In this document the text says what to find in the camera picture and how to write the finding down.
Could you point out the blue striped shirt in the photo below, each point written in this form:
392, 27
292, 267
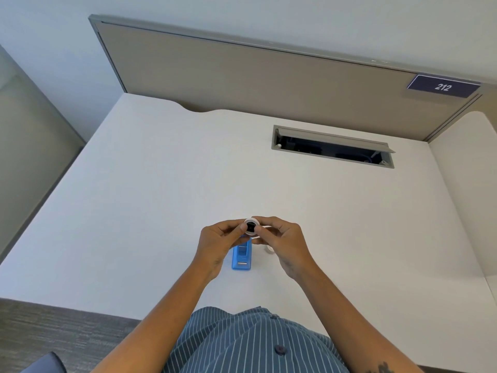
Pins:
248, 345

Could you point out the person's left hand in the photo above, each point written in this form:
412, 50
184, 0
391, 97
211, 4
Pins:
211, 244

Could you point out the blue tape dispenser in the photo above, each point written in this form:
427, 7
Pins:
241, 258

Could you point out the frosted glass side partition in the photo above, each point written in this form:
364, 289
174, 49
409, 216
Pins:
31, 151

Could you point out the dark chair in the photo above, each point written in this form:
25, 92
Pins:
44, 364

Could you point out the white tape roll black core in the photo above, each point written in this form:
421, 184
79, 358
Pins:
251, 227

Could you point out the person's right forearm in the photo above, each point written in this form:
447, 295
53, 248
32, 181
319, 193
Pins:
349, 322

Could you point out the person's left forearm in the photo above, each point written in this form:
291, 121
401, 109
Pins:
159, 322

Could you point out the person's left thumb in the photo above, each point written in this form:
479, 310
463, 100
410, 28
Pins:
237, 235

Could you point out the person's right hand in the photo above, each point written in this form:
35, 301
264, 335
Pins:
291, 248

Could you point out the dark blue number sign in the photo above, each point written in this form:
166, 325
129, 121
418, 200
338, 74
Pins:
442, 87

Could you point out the person's right thumb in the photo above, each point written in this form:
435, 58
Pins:
263, 237

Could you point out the beige desk partition panel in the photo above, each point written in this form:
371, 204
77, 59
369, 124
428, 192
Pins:
271, 85

